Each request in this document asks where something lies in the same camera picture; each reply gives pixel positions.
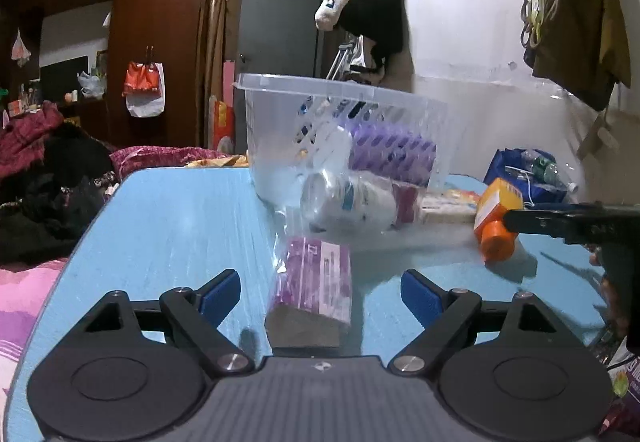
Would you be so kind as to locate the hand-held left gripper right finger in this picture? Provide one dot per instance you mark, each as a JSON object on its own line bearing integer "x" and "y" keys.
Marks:
{"x": 419, "y": 297}

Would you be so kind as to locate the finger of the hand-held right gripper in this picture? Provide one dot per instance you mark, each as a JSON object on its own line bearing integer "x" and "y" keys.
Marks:
{"x": 545, "y": 221}

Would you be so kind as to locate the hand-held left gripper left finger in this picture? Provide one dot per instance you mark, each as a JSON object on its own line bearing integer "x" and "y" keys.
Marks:
{"x": 221, "y": 294}

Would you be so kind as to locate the orange medicine bottle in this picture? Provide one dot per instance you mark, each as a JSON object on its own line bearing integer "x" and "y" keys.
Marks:
{"x": 495, "y": 222}

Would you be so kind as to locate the purple box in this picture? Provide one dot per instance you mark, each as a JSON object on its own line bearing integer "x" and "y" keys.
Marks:
{"x": 312, "y": 282}

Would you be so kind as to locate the clear plastic basket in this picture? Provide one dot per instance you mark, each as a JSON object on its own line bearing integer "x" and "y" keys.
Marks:
{"x": 280, "y": 132}

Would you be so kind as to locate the person's right hand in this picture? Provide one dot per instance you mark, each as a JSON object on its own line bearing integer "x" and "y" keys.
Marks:
{"x": 613, "y": 302}

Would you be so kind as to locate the clear plastic bottle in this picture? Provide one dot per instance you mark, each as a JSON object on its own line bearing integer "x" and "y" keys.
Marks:
{"x": 547, "y": 170}

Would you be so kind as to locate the blue bag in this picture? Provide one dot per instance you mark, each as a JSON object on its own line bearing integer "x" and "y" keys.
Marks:
{"x": 505, "y": 162}

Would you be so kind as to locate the flat cream box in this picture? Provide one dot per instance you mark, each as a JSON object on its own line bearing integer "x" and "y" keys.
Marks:
{"x": 447, "y": 208}

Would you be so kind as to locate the pink small box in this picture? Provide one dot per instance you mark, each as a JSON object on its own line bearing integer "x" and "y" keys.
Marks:
{"x": 407, "y": 202}

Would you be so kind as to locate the white bottle in plastic bag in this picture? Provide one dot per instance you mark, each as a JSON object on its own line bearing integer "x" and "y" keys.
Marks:
{"x": 350, "y": 204}

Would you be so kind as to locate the purple printed packet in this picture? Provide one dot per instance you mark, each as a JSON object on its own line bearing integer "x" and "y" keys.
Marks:
{"x": 627, "y": 374}

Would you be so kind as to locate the magenta printed cloth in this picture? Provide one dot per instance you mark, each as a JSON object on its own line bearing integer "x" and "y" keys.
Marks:
{"x": 165, "y": 160}

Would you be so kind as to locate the purple patterned pack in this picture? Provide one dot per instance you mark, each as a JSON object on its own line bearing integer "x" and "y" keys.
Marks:
{"x": 390, "y": 152}

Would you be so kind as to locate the red printed package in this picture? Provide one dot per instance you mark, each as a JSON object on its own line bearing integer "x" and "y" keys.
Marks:
{"x": 223, "y": 125}

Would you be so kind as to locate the black clothing pile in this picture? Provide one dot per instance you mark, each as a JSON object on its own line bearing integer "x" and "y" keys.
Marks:
{"x": 55, "y": 192}

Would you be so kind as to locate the pink patterned blanket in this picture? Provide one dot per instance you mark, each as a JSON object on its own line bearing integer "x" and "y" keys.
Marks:
{"x": 22, "y": 302}

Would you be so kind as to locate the olive hanging garment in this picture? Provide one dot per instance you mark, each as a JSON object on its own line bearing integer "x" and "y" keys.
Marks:
{"x": 580, "y": 22}

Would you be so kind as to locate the orange and white plastic bag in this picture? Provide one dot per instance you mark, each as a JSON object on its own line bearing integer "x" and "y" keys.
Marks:
{"x": 144, "y": 87}

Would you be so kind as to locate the clear knotted plastic bag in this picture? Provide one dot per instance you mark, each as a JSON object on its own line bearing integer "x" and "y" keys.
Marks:
{"x": 91, "y": 85}

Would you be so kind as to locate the metal crutch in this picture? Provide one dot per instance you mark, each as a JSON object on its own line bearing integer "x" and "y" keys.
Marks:
{"x": 340, "y": 60}

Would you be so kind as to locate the maroon cloth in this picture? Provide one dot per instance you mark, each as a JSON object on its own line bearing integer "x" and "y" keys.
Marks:
{"x": 27, "y": 132}

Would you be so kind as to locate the black hanging garment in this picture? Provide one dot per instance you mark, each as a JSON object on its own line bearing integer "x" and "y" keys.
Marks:
{"x": 375, "y": 22}

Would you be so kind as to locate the grey refrigerator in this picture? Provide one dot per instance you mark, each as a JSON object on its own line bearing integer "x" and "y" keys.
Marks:
{"x": 280, "y": 22}

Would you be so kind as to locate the small white plastic bag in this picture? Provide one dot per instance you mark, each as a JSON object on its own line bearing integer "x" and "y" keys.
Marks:
{"x": 20, "y": 50}

